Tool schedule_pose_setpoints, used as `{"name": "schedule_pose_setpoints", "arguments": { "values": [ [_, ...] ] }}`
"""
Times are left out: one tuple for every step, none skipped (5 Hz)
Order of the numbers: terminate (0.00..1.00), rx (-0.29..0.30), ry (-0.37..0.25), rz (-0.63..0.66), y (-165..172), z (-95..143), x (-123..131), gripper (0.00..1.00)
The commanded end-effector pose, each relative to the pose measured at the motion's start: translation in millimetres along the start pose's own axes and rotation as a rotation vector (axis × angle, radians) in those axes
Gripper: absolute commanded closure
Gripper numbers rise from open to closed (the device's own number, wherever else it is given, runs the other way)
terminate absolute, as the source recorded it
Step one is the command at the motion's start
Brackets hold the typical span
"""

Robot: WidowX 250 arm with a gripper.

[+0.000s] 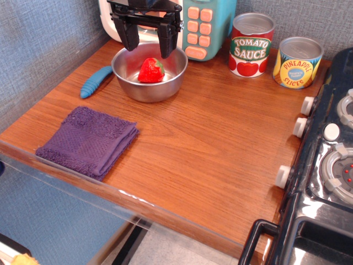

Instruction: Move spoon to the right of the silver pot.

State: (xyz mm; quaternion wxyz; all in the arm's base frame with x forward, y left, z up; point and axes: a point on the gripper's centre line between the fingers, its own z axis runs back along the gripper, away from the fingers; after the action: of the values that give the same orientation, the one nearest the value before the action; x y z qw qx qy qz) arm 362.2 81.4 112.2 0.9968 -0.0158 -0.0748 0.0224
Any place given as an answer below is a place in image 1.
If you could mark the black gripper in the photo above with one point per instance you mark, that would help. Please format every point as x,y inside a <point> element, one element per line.
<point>163,15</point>

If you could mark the blue handled spoon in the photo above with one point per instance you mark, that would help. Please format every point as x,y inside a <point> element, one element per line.
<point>94,81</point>

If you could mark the silver metal pot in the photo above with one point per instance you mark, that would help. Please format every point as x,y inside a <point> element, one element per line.
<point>126,67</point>

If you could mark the red toy strawberry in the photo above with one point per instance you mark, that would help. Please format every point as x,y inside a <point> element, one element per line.
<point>151,71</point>

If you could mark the teal toy microwave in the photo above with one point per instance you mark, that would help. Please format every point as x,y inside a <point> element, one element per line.
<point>206,26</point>

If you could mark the tomato sauce can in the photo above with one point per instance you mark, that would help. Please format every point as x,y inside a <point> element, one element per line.
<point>251,40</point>

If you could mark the purple folded towel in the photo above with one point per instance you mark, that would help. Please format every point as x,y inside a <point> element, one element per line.
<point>89,142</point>

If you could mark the pineapple slices can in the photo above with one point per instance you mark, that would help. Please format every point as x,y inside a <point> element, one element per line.
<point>297,62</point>

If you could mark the white stove knob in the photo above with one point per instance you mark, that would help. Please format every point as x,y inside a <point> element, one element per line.
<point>299,127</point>
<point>282,176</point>
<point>307,105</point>

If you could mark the clear acrylic barrier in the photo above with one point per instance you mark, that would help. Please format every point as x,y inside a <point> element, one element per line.
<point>62,217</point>

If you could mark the white stove button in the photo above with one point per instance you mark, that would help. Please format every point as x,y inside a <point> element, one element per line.
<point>331,132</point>

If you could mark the grey stove burner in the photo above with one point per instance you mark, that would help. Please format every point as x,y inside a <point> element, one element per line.
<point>344,116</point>
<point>336,172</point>

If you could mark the black toy stove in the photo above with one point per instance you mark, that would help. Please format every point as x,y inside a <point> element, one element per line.
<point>315,226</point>

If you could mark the yellow object at corner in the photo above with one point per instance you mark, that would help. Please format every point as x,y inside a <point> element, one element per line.
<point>24,259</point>

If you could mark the black oven door handle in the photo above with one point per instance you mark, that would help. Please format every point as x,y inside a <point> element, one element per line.
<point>259,227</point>

